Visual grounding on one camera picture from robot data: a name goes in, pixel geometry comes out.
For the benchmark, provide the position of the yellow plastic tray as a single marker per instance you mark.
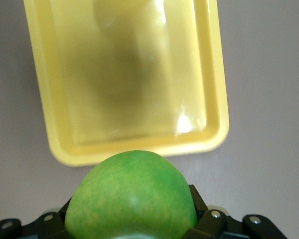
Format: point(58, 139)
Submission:
point(129, 74)

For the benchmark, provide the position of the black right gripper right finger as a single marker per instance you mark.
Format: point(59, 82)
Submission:
point(226, 229)

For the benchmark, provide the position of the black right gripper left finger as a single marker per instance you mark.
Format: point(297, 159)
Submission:
point(27, 229)

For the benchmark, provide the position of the green apple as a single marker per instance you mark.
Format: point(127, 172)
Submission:
point(132, 199)

